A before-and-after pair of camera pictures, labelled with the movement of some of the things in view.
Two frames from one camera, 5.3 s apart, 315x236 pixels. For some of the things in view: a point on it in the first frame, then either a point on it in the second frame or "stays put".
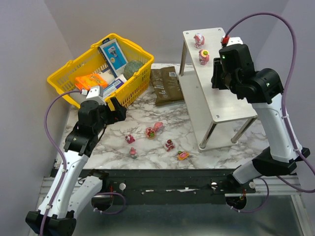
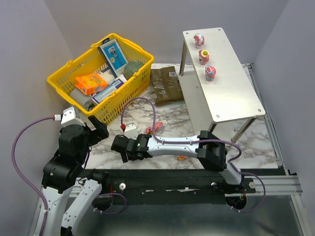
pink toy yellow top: (204, 56) stays put
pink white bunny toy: (199, 40) stays put
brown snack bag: (165, 83) stays put
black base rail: (174, 187) stays put
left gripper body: (112, 111) -> (97, 129)
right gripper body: (217, 76) -> (124, 148)
